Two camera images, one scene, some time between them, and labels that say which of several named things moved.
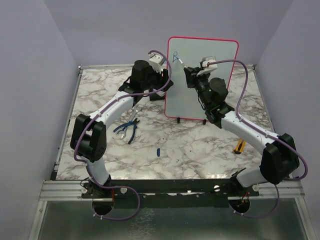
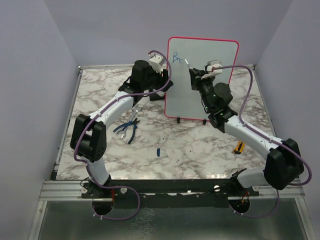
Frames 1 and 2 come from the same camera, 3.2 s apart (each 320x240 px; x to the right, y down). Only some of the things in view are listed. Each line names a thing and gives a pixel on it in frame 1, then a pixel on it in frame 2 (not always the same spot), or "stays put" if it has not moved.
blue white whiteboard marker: (182, 62) to (187, 63)
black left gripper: (163, 80) stays put
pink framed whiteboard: (181, 101) stays put
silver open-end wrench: (136, 109) stays put
